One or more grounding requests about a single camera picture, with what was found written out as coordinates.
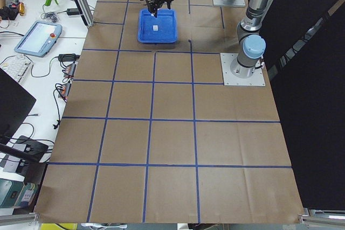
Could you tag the brown paper table cover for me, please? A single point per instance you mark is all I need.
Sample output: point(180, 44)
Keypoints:
point(150, 133)

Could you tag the teach pendant tablet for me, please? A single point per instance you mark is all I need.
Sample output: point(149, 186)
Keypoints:
point(39, 39)

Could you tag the black monitor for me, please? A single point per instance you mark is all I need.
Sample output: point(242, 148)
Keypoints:
point(16, 103)

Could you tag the orange-black adapter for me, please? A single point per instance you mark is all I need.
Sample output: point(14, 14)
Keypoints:
point(63, 90)
point(69, 71)

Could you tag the black power adapter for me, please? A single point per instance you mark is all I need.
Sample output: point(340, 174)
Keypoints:
point(72, 12)

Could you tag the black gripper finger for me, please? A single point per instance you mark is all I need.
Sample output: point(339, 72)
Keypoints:
point(152, 9)
point(169, 4)

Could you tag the blue plastic tray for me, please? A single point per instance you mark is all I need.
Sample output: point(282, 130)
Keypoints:
point(166, 21)

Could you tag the white keyboard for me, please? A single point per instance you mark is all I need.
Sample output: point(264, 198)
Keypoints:
point(17, 66)

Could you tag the orange-black adapter upper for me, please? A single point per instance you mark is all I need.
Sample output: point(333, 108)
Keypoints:
point(69, 71)

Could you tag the orange-black adapter lower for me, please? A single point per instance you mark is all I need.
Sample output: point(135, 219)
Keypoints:
point(63, 90)

